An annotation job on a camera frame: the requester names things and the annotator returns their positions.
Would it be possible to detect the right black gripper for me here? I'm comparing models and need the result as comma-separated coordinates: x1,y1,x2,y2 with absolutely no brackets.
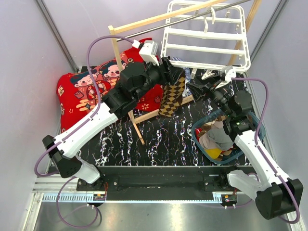
185,74,234,118

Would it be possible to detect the brown argyle sock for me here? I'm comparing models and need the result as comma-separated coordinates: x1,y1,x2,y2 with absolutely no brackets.
158,77,185,117

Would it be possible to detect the white plastic clip hanger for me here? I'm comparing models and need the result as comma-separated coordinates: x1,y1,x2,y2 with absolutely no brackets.
160,1,251,73

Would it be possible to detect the wooden drying rack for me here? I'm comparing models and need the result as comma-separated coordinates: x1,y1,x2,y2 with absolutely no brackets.
107,0,263,145

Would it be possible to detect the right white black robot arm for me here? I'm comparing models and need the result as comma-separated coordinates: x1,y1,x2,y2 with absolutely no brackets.
187,81,304,224

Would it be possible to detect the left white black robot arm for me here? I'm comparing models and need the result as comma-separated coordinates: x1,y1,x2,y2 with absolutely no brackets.
42,57,185,191

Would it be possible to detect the blue striped cloth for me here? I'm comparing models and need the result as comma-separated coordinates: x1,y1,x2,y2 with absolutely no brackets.
182,67,192,98

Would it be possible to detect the grey sock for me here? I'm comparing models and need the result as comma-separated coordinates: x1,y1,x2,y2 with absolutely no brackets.
199,121,233,151

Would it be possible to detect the clear blue plastic bin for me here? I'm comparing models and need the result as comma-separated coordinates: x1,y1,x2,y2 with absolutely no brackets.
192,108,265,166

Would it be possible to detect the yellow sock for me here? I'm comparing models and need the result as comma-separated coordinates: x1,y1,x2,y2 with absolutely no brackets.
205,148,222,159

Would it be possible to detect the red cartoon pillow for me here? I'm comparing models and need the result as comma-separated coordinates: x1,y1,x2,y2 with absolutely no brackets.
56,47,163,133

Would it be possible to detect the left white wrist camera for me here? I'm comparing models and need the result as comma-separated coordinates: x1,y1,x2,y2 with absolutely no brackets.
132,39,159,65

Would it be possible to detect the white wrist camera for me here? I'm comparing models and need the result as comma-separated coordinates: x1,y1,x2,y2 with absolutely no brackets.
132,39,159,65
216,66,236,89

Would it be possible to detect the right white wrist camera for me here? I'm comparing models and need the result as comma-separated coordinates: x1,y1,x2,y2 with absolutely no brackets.
216,66,236,89

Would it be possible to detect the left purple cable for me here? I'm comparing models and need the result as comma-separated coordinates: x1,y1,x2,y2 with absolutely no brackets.
34,35,138,228

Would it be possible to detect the right vertical aluminium post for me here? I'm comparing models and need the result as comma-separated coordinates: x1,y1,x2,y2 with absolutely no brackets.
250,0,289,61

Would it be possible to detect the vertical aluminium post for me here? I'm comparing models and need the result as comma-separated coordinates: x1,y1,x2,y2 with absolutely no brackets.
250,0,289,61
34,0,79,72

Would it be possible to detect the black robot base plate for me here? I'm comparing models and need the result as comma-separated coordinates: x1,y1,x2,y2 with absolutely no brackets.
77,166,240,192

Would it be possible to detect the left vertical aluminium post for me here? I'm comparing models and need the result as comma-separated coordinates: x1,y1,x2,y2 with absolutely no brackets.
34,0,79,72

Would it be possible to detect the aluminium frame rail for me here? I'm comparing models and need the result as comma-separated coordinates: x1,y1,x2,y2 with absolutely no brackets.
32,174,78,193

